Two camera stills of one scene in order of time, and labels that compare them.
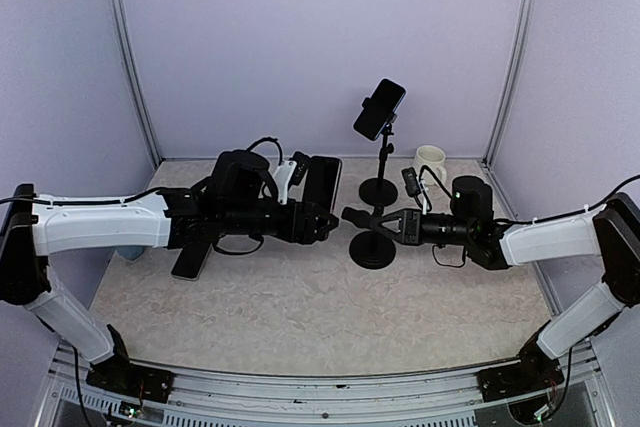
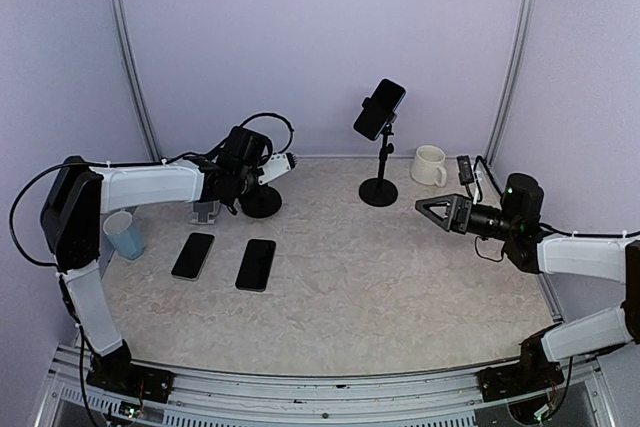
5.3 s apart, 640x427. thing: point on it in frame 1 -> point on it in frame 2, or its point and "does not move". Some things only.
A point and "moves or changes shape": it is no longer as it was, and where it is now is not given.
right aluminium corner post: x=517 y=63 does not move
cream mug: x=432 y=156 does not move
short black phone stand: x=372 y=249 moves or changes shape
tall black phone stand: x=381 y=191 does not move
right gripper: x=411 y=228 -> x=455 y=212
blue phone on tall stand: x=379 y=109 does not move
